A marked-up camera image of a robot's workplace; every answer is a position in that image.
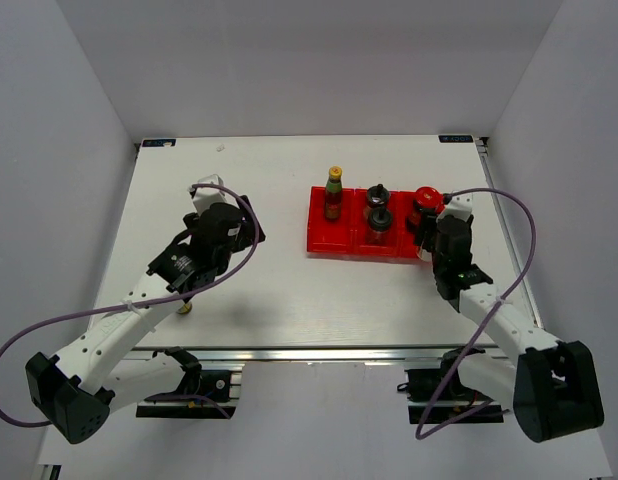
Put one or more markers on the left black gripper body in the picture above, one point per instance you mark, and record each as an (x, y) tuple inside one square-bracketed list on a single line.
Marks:
[(242, 241)]

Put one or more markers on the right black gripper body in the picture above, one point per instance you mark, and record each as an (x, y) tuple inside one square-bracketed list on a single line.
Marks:
[(437, 266)]

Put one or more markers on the red lid sauce jar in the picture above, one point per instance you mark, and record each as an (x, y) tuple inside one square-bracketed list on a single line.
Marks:
[(425, 200)]

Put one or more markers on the black cap spice grinder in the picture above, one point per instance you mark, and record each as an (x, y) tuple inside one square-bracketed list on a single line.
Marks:
[(377, 196)]

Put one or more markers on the yellow cap sauce bottle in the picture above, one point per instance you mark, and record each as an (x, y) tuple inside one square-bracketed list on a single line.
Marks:
[(186, 308)]

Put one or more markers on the green neck sauce bottle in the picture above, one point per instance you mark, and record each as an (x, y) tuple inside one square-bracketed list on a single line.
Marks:
[(333, 194)]

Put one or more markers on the silver lid spice jar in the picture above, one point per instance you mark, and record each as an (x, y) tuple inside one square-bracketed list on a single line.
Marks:
[(425, 244)]

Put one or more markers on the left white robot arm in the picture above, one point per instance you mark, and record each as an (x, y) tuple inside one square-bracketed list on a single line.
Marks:
[(79, 386)]

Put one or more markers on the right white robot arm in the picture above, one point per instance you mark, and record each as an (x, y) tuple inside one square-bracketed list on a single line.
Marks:
[(549, 385)]

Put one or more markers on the red three-compartment tray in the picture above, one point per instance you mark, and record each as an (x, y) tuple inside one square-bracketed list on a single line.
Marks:
[(345, 237)]

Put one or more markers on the right blue corner label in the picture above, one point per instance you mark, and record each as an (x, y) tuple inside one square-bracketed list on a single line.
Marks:
[(452, 139)]

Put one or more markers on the blue corner label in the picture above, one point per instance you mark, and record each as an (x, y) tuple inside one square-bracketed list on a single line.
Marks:
[(158, 143), (452, 139)]

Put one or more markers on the left blue corner label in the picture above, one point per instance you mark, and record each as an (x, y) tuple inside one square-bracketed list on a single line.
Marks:
[(158, 143)]

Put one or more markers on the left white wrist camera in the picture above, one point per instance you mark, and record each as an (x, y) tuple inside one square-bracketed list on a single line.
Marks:
[(204, 198)]

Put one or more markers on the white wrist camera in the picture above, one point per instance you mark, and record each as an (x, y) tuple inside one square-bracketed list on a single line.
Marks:
[(204, 198), (459, 206)]

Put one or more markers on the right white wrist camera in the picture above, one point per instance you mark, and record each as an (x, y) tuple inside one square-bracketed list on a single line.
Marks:
[(459, 206)]

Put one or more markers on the aluminium right side rail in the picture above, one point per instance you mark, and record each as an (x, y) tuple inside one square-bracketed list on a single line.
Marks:
[(502, 206)]

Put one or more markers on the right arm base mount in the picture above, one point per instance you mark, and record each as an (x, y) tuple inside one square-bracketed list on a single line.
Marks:
[(454, 400)]

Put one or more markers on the aluminium front table rail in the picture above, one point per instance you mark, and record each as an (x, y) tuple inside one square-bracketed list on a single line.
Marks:
[(314, 354)]

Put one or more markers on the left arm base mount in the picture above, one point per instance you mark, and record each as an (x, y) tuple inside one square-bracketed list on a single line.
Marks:
[(203, 392)]

